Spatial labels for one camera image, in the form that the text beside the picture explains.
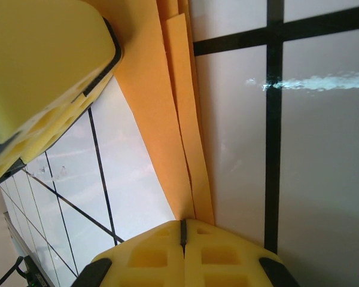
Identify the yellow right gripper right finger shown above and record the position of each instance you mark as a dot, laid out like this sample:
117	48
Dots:
221	260

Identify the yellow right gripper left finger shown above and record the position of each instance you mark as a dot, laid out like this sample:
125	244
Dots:
149	260

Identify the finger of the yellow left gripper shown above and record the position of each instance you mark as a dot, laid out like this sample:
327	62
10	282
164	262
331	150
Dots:
48	131
42	53

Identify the orange cloth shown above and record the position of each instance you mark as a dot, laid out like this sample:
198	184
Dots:
155	89

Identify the small adapter board with connectors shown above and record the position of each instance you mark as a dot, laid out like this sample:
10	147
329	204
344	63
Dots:
36	276

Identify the long aluminium mounting rail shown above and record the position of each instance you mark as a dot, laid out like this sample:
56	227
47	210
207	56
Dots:
21	242

